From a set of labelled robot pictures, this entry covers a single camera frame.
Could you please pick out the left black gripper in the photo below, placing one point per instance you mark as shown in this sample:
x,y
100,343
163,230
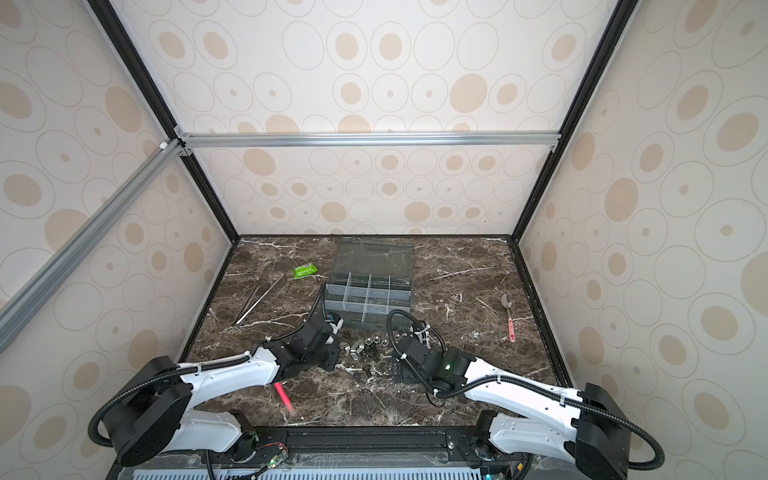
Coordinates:
x,y
334,358

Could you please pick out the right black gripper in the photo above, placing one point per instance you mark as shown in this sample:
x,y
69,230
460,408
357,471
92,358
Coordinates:
x,y
402,377

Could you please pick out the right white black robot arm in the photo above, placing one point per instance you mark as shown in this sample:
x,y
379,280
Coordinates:
x,y
540,414

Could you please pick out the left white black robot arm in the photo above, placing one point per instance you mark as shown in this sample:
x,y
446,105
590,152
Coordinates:
x,y
157,411

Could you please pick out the pink marker pen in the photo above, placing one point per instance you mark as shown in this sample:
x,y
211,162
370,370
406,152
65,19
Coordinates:
x,y
284,398

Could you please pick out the green snack packet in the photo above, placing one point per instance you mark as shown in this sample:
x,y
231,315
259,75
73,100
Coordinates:
x,y
306,270

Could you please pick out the metal tongs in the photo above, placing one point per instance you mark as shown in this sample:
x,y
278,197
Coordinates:
x,y
260,291

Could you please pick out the clear grey compartment organizer box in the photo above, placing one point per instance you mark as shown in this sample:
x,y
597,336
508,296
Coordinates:
x,y
368,280

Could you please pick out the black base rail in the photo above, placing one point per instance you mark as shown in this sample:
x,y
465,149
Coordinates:
x,y
459,445

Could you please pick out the pink handled metal spoon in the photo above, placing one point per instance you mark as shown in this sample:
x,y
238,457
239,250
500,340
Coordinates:
x,y
506,302

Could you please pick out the aluminium frame bar back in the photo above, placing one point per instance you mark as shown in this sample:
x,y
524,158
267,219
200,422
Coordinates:
x,y
358,139

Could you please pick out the aluminium frame bar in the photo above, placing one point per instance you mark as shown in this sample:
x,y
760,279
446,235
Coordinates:
x,y
28,301
358,139

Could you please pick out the aluminium frame bar left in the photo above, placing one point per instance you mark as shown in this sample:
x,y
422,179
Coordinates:
x,y
28,301

